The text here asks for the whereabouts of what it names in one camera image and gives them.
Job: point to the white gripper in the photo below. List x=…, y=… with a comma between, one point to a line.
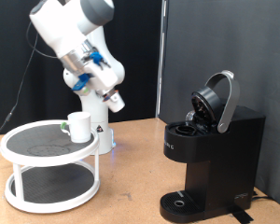
x=102, y=77

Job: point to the white mug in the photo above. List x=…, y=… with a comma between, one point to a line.
x=81, y=129

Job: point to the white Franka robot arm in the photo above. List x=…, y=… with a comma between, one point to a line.
x=62, y=25

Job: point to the black Keurig coffee machine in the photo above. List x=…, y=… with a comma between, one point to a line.
x=227, y=161

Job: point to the silver vertical pole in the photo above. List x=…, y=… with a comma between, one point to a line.
x=160, y=62

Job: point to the white two-tier turntable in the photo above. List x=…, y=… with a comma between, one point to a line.
x=49, y=141

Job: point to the black tape strip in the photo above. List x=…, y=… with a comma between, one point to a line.
x=242, y=216

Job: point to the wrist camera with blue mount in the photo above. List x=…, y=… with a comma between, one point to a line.
x=82, y=82

